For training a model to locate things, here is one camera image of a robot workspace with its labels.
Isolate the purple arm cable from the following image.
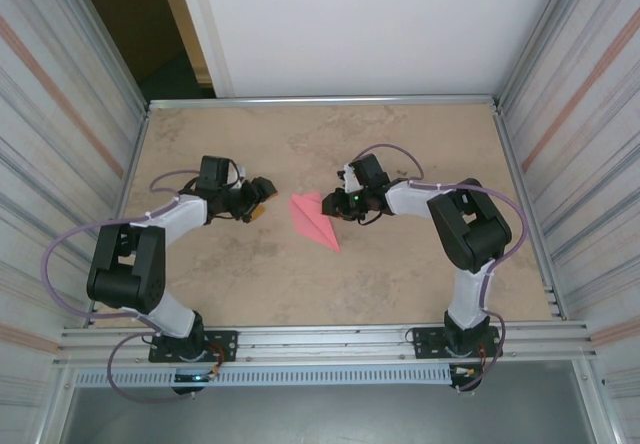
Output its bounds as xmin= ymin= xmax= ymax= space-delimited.
xmin=43 ymin=170 xmax=201 ymax=404
xmin=343 ymin=142 xmax=530 ymax=395

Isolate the ribbed translucent enclosure panel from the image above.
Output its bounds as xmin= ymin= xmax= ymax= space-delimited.
xmin=499 ymin=0 xmax=640 ymax=444
xmin=0 ymin=0 xmax=146 ymax=444

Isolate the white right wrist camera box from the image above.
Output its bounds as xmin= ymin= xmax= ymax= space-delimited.
xmin=339 ymin=163 xmax=362 ymax=191

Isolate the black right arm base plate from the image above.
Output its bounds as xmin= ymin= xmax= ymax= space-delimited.
xmin=412 ymin=326 xmax=501 ymax=360

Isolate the white door frame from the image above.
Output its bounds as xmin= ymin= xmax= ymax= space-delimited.
xmin=154 ymin=0 xmax=236 ymax=100

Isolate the pink paper sheet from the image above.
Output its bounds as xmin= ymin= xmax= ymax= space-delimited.
xmin=288 ymin=191 xmax=343 ymax=253

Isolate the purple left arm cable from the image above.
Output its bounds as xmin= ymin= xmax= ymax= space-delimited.
xmin=43 ymin=170 xmax=201 ymax=404

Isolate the aluminium table side rail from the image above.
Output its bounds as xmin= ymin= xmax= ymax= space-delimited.
xmin=492 ymin=103 xmax=569 ymax=321
xmin=89 ymin=106 xmax=151 ymax=328

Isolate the aluminium table end rail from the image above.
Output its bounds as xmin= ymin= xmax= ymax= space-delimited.
xmin=147 ymin=94 xmax=501 ymax=111

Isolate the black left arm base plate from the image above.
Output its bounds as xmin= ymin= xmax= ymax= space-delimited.
xmin=148 ymin=330 xmax=239 ymax=364

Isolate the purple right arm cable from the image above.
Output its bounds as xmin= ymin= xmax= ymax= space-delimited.
xmin=343 ymin=142 xmax=530 ymax=395

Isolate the grey slotted cable duct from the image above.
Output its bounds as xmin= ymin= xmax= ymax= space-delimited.
xmin=73 ymin=363 xmax=454 ymax=388

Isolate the wide aluminium mounting rail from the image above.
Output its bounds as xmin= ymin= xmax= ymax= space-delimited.
xmin=57 ymin=319 xmax=599 ymax=368

